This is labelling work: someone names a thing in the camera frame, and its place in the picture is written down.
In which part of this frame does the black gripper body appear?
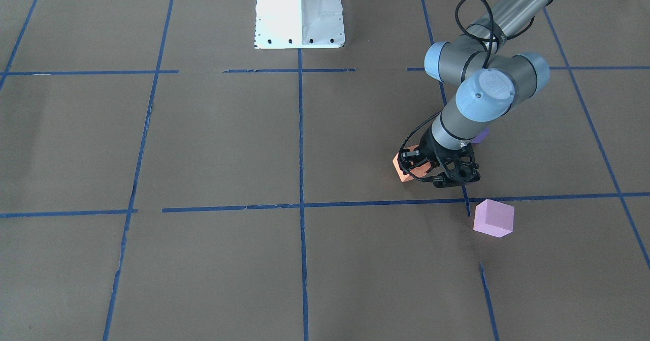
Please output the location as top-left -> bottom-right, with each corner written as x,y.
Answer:
419,129 -> 476,175

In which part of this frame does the orange foam cube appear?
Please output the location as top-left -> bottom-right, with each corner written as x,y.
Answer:
393,145 -> 440,182

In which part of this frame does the purple foam cube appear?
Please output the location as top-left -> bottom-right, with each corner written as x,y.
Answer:
471,127 -> 490,144

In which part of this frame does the pink foam cube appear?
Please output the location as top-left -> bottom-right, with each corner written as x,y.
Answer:
473,199 -> 515,238

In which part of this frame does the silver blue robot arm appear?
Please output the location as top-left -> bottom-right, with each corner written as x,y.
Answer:
412,0 -> 554,188

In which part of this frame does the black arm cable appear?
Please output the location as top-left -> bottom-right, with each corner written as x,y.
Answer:
398,0 -> 535,183

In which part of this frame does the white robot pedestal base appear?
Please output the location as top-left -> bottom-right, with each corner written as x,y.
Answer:
253,0 -> 346,49

